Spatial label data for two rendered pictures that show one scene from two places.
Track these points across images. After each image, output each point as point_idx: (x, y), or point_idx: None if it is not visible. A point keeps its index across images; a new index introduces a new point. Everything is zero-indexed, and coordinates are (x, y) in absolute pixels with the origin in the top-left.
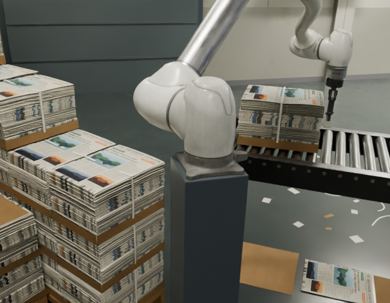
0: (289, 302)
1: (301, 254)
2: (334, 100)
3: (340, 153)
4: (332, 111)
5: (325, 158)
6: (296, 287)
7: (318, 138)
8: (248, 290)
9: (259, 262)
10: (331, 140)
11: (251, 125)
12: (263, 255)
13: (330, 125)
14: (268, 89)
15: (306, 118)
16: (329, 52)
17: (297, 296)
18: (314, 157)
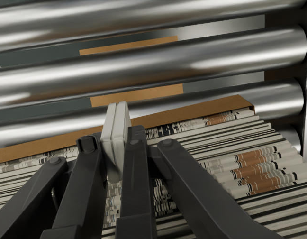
0: (192, 34)
1: (77, 46)
2: (151, 215)
3: (173, 6)
4: (187, 153)
5: (258, 56)
6: (159, 33)
7: (269, 125)
8: (194, 91)
9: (131, 96)
10: (28, 70)
11: None
12: (113, 96)
13: (125, 105)
14: None
15: None
16: None
17: (175, 28)
18: (253, 97)
